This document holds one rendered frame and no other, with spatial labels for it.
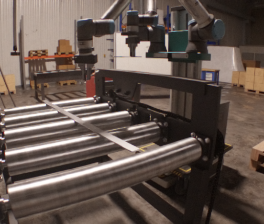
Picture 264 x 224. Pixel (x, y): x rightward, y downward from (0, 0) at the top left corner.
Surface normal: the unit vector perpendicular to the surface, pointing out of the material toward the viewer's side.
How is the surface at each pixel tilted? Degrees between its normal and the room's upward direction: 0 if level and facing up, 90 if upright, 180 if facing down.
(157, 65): 90
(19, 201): 53
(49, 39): 90
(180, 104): 90
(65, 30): 90
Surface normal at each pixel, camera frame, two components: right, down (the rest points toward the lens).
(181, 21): -0.79, 0.15
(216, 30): 0.46, 0.28
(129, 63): 0.14, 0.25
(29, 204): 0.51, -0.12
